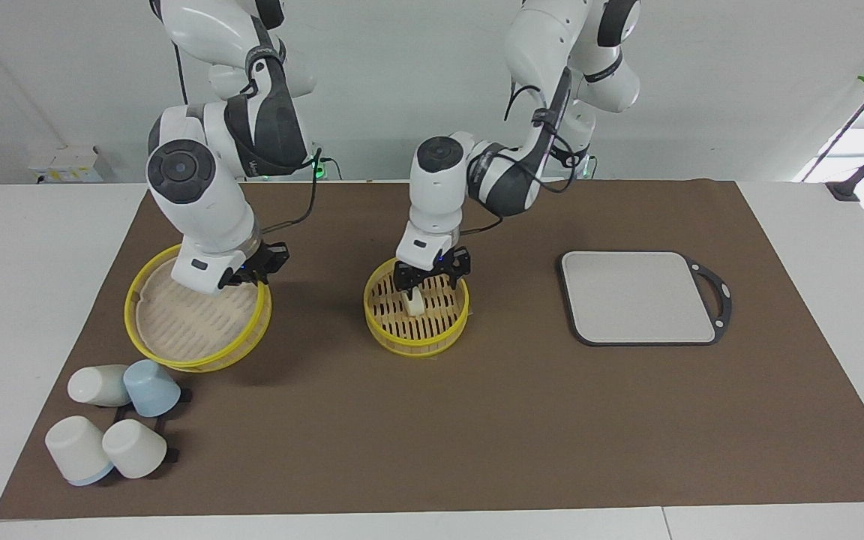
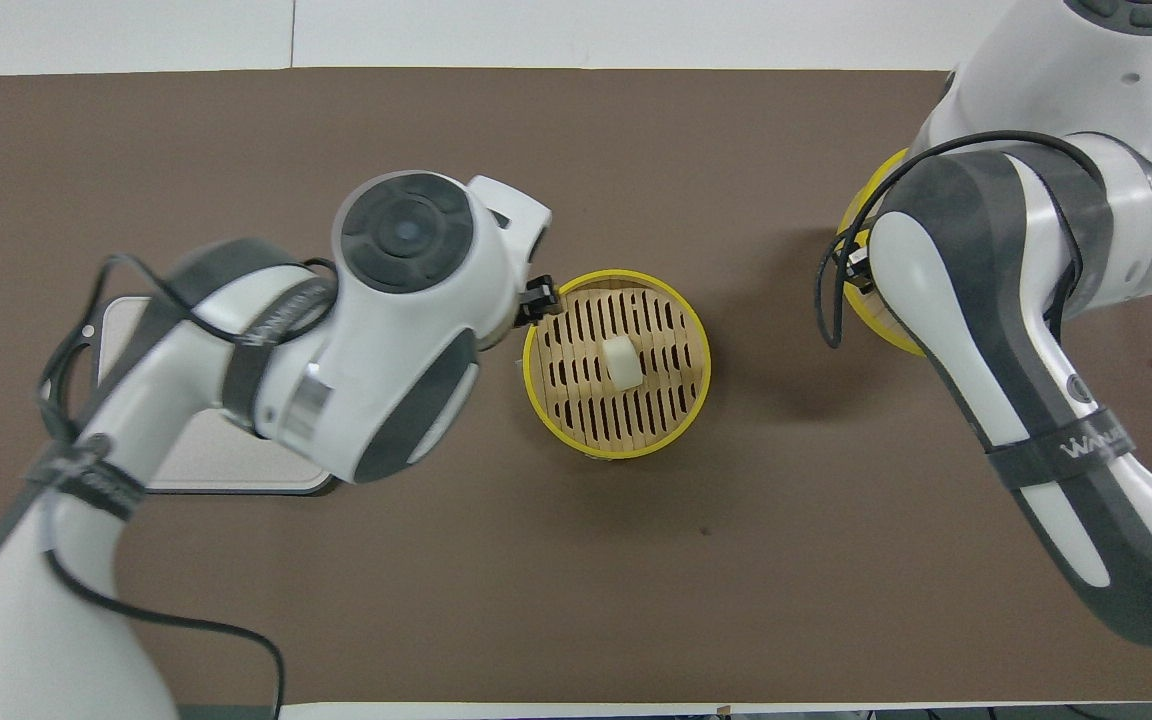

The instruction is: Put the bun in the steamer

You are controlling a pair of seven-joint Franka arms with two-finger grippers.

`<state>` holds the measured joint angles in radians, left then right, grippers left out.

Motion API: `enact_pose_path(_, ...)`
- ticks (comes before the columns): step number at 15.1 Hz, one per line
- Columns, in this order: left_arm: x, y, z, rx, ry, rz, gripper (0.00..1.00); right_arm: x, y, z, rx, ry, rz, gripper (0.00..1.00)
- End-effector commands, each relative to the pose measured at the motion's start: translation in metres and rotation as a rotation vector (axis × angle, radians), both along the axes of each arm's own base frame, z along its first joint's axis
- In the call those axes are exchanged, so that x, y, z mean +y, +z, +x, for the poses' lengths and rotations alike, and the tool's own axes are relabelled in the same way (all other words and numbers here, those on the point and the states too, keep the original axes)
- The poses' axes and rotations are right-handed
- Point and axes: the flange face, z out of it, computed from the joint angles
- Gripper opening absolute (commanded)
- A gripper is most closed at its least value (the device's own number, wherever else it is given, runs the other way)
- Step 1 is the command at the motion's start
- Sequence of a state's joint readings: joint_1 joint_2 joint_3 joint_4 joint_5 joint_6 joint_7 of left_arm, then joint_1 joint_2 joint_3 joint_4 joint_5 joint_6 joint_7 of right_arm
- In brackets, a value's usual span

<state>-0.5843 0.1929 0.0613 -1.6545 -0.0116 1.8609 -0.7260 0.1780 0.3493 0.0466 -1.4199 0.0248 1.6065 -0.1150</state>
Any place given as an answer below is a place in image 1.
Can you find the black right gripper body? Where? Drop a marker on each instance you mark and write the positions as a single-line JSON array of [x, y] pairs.
[[267, 259]]

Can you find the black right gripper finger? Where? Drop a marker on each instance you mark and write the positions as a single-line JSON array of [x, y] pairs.
[[264, 278]]

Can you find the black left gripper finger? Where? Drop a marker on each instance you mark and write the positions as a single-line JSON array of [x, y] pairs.
[[406, 291], [452, 283]]

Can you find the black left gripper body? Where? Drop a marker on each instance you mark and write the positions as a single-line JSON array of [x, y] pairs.
[[432, 271]]

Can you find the white steamed bun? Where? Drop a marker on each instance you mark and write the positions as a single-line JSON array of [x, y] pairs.
[[415, 304]]

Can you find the yellow steamer lid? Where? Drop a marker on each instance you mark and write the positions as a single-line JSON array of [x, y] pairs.
[[192, 326]]

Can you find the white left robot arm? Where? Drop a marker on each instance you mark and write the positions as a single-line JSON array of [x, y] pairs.
[[439, 187]]

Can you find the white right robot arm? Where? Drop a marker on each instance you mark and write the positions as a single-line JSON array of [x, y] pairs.
[[199, 195]]

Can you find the yellow steamer basket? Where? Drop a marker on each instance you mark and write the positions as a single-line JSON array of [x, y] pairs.
[[417, 334]]

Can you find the light blue cup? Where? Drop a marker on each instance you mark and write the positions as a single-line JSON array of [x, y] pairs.
[[151, 386]]

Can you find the brown table mat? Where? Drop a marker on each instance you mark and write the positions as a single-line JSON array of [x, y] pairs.
[[327, 435]]

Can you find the grey cutting board black rim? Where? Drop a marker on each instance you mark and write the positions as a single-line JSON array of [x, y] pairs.
[[627, 300]]

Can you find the white cup lying sideways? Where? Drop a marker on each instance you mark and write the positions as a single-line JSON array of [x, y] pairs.
[[94, 384]]

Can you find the plain white cup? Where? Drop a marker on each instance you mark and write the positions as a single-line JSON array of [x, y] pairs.
[[133, 448]]

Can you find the white box yellow label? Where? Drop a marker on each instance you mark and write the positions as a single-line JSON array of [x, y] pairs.
[[64, 161]]

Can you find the white cup blue rim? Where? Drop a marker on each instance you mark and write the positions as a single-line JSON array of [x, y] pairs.
[[76, 450]]

